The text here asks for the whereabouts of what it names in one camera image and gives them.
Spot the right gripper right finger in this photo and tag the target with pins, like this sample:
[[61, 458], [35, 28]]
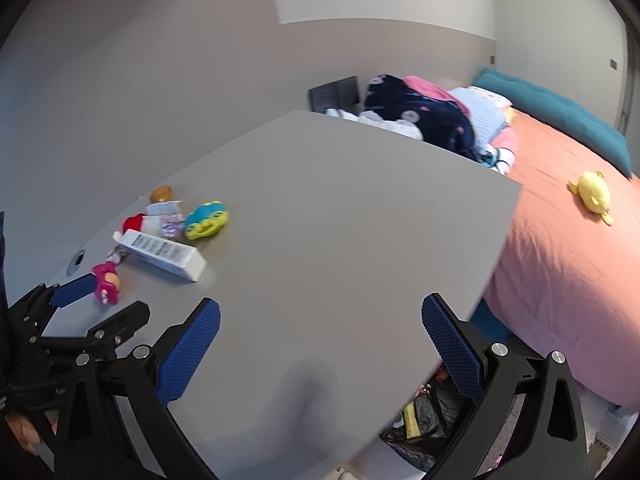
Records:
[[548, 440]]

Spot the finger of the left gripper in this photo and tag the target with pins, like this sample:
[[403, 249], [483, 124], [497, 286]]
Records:
[[75, 290], [109, 335]]

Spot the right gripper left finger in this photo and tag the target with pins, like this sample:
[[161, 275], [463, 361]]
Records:
[[92, 441]]

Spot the magenta toy figure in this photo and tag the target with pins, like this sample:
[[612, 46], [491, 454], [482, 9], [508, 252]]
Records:
[[108, 283]]

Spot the white barcode box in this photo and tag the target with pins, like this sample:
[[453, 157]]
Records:
[[176, 258]]

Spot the blue yellow frog toy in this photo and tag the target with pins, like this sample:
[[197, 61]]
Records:
[[206, 220]]

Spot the black trash bag bin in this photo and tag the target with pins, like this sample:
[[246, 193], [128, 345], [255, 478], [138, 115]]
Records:
[[426, 426]]

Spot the left hand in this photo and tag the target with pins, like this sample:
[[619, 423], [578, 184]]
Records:
[[25, 432]]

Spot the red heart toy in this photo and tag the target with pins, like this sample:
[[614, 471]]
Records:
[[133, 223]]

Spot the crumpled white wrapper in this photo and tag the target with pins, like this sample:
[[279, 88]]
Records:
[[164, 219]]

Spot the brown round ball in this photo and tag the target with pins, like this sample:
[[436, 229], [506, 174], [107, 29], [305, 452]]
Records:
[[161, 194]]

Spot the pink bed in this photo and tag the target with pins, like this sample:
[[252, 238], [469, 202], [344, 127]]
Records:
[[565, 280]]

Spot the grey desk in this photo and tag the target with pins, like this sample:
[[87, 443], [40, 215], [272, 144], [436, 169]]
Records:
[[337, 233]]

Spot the yellow plush toy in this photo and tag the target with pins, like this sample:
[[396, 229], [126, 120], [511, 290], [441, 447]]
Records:
[[594, 193]]

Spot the teal cushion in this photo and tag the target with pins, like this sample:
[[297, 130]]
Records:
[[562, 114]]

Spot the navy patterned garment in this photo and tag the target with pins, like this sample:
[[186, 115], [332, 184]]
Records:
[[442, 120]]

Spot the folded light blue blanket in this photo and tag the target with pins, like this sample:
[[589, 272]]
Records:
[[496, 142]]

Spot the desk cable grommet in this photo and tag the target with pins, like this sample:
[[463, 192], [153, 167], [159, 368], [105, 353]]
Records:
[[75, 262]]

